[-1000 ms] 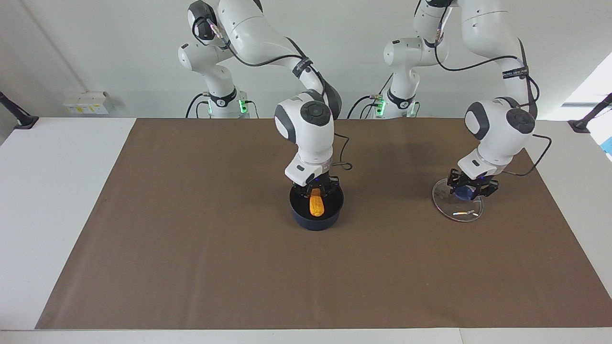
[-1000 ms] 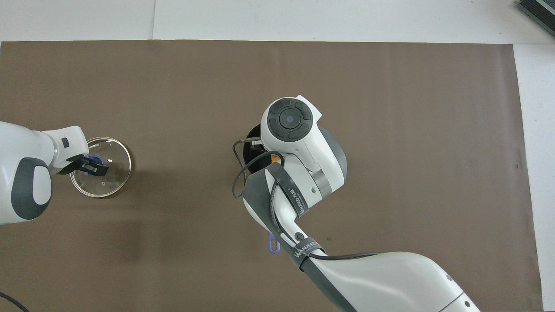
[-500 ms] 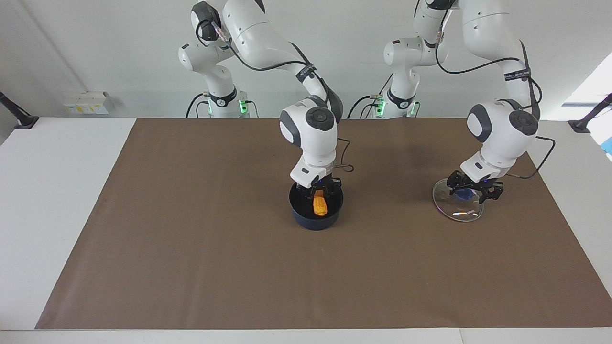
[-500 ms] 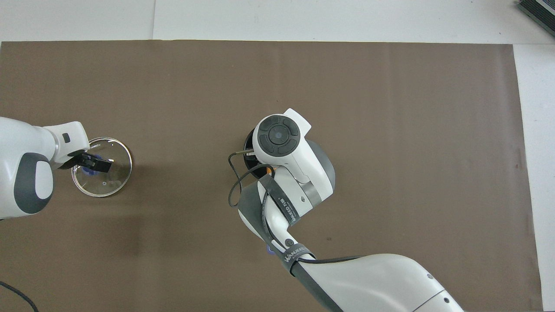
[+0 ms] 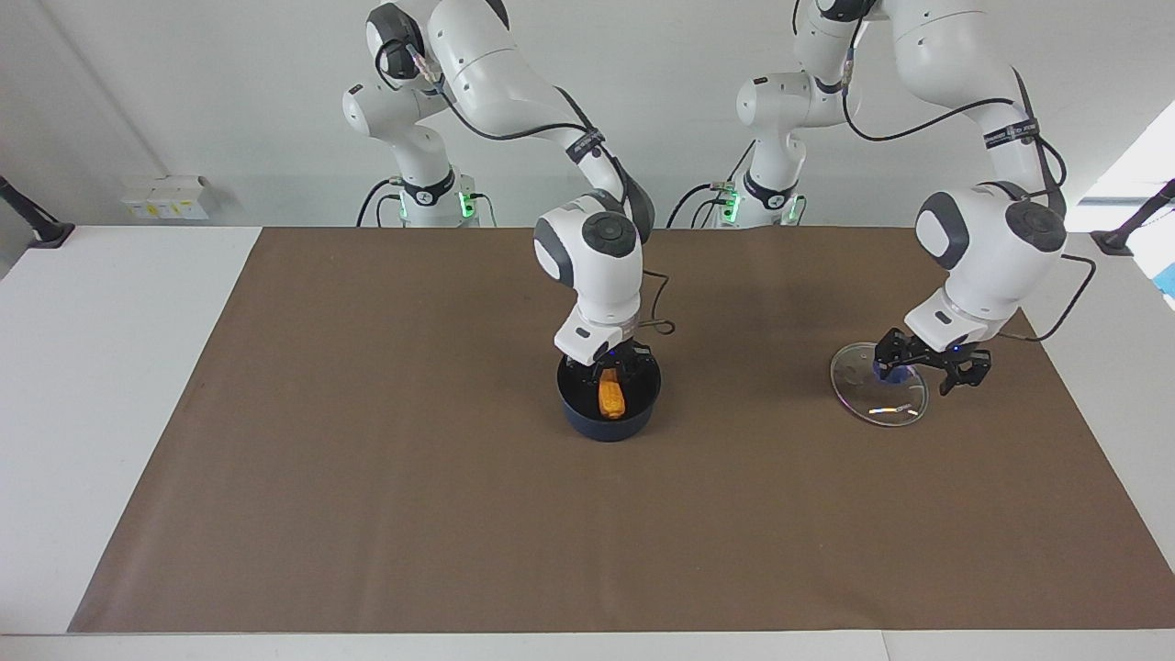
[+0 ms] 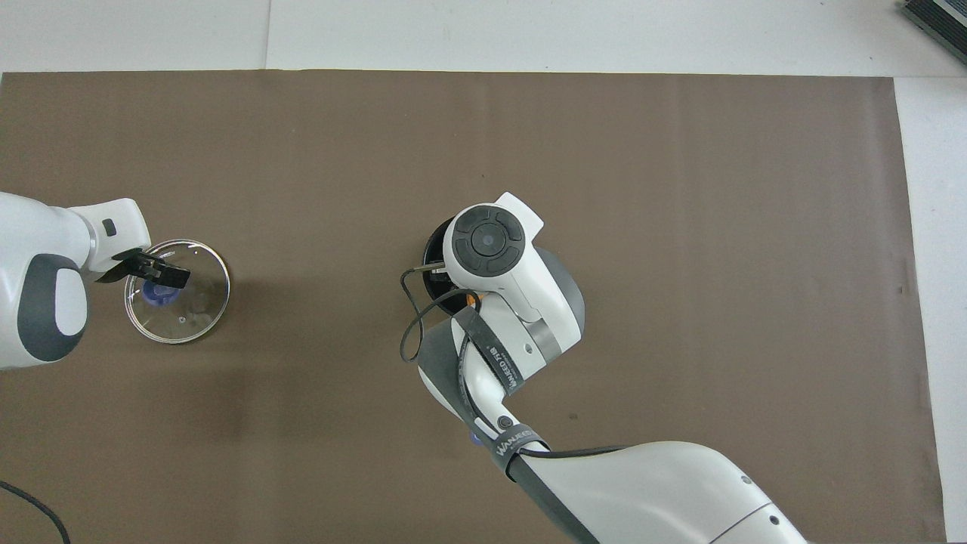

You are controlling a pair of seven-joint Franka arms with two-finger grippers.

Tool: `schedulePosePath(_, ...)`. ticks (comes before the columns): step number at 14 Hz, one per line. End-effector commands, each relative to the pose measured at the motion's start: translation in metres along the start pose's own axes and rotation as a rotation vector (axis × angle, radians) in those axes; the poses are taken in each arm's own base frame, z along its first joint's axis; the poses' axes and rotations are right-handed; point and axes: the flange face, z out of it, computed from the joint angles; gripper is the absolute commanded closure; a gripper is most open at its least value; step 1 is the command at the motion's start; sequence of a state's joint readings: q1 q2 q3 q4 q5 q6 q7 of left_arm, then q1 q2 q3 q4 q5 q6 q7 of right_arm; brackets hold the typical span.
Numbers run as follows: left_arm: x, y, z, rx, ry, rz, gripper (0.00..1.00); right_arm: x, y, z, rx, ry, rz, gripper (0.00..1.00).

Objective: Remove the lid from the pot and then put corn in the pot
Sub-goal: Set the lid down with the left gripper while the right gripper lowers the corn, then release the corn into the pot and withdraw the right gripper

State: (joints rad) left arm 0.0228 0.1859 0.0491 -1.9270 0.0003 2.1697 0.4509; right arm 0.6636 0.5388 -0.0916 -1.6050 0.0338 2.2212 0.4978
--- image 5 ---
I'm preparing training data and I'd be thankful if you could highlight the glass lid with blue knob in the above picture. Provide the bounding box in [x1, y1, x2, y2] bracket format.
[830, 342, 930, 428]

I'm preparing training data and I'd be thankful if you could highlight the brown table mat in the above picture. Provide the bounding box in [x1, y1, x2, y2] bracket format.
[67, 227, 1175, 634]

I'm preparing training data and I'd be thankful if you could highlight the black clamp stand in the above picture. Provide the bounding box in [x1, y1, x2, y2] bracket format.
[1091, 179, 1175, 256]
[0, 174, 76, 250]

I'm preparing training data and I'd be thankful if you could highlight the dark blue pot with handle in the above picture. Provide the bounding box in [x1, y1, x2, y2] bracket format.
[557, 353, 663, 443]

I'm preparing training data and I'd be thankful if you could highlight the black right arm gripper cable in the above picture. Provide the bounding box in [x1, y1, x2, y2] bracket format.
[376, 37, 677, 337]

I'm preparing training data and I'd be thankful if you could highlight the black arm gripper cable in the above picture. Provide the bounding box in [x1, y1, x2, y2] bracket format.
[843, 18, 1098, 342]
[376, 37, 677, 337]

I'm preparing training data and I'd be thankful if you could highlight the black left arm gripper cable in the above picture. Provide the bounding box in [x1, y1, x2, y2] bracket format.
[843, 18, 1098, 342]

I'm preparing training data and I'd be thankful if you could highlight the black left arm base cable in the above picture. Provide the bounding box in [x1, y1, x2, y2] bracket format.
[666, 142, 758, 229]

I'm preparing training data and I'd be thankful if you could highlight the black arm base cable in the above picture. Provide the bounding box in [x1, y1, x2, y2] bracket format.
[666, 142, 758, 229]
[356, 177, 405, 228]

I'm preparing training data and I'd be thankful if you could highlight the black right arm base cable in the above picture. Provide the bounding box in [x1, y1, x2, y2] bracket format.
[356, 177, 405, 228]

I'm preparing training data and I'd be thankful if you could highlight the white wall socket box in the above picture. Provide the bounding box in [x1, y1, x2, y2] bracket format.
[121, 176, 219, 222]

